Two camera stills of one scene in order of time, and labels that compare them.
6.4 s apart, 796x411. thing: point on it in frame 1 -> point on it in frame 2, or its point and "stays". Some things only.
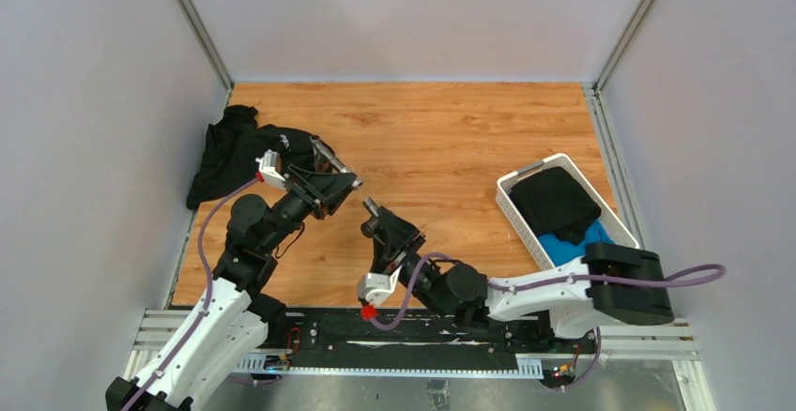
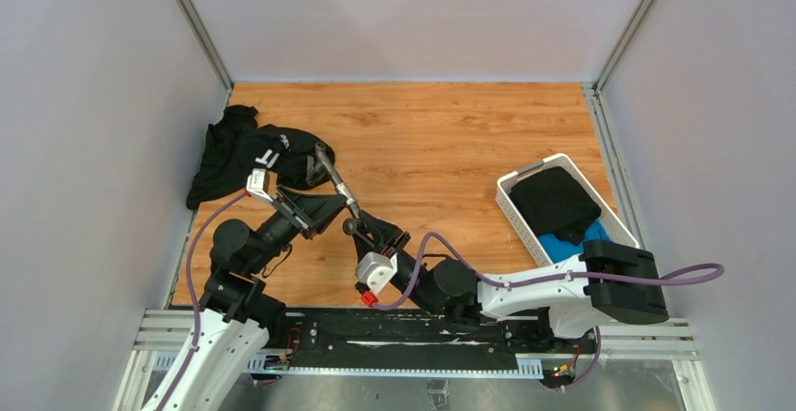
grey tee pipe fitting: (358, 182) -> (345, 192)
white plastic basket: (503, 187) stays
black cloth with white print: (232, 144) stays
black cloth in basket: (553, 202) stays
